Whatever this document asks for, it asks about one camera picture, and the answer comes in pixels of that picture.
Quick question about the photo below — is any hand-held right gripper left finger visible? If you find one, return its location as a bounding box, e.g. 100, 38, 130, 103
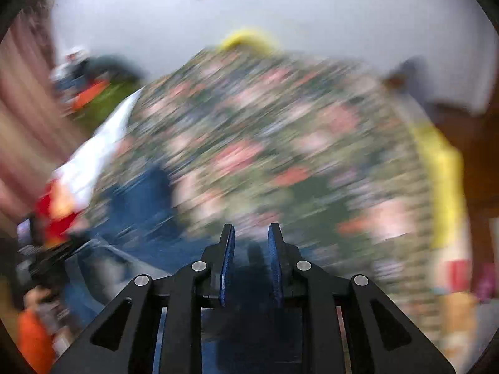
51, 224, 236, 374

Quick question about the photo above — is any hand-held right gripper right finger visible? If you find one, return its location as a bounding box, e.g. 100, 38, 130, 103
267, 222, 457, 374

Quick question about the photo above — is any blue denim jacket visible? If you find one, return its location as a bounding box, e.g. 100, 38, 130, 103
62, 164, 305, 374

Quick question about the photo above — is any red plush toy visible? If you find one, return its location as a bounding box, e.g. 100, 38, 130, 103
35, 181, 84, 248

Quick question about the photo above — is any orange cloth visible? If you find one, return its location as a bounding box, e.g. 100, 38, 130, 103
17, 307, 56, 374

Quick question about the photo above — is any white shirt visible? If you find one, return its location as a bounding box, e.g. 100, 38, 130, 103
52, 88, 143, 208

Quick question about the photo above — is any striped pink curtain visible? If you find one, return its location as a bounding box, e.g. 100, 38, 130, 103
0, 0, 90, 223

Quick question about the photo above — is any floral bed blanket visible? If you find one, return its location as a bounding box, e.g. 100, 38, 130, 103
90, 47, 449, 359

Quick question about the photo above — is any green patterned bag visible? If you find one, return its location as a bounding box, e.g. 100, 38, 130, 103
74, 82, 138, 133

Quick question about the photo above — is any orange box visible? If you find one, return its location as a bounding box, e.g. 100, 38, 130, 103
70, 80, 110, 112

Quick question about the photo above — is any yellow bed sheet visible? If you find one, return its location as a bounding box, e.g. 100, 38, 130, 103
216, 27, 466, 250

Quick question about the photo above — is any pink object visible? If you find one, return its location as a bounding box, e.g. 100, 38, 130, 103
473, 264, 497, 301

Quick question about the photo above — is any grey pillow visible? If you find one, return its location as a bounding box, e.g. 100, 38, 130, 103
84, 56, 147, 86

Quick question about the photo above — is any grey backpack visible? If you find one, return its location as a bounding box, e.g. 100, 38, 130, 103
398, 56, 429, 94

